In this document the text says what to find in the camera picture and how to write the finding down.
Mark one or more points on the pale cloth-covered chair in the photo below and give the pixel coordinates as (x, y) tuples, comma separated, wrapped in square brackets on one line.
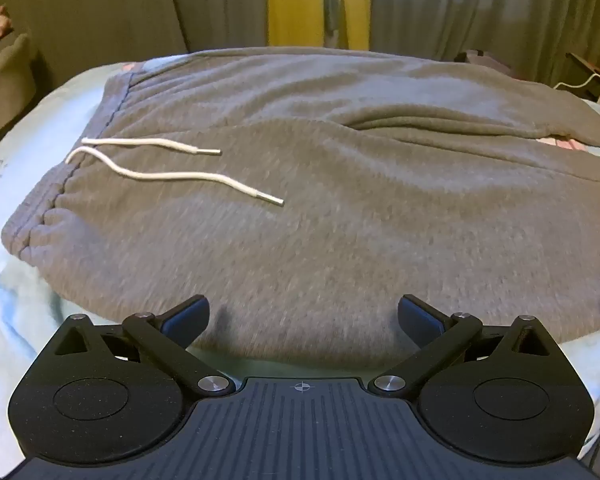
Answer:
[(5, 80)]

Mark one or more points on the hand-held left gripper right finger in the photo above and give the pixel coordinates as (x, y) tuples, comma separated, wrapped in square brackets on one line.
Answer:
[(421, 318)]

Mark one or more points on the light blue printed bed sheet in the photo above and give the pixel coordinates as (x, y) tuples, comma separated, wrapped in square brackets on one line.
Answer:
[(10, 170)]

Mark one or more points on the grey curtain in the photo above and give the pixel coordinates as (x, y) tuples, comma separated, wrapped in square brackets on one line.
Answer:
[(105, 5), (480, 5)]

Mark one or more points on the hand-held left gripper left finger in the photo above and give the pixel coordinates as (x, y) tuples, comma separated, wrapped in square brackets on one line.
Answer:
[(186, 316)]

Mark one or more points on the dark bedside stand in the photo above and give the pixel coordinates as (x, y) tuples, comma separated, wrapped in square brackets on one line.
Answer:
[(587, 72)]

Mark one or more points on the yellow curtain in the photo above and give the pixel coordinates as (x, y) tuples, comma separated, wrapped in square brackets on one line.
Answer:
[(295, 0), (355, 5)]

